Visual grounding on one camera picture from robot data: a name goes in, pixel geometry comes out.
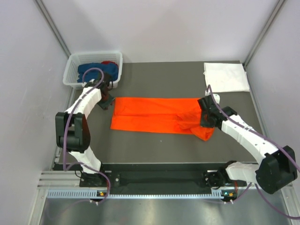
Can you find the grey slotted cable duct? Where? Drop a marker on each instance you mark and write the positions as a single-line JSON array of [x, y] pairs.
[[97, 194]]

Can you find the red t-shirt in basket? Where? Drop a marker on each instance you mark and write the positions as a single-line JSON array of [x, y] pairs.
[[110, 63]]

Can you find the orange t-shirt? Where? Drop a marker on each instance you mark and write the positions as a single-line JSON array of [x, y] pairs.
[[159, 115]]

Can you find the blue t-shirt in basket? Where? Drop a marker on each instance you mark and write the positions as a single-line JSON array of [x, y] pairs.
[[93, 74]]

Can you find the white plastic basket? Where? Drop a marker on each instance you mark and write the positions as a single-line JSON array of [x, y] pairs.
[[71, 74]]

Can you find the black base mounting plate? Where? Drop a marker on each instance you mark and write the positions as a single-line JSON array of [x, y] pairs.
[[164, 182]]

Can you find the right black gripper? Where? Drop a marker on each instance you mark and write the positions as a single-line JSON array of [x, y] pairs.
[[204, 123]]

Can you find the white folded t-shirt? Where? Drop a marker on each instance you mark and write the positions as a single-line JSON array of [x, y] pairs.
[[226, 77]]

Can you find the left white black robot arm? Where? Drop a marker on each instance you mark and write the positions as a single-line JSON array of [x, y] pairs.
[[72, 131]]

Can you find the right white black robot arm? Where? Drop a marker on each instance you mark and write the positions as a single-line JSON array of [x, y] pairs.
[[275, 166]]

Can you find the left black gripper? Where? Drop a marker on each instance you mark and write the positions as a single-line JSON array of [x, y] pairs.
[[105, 105]]

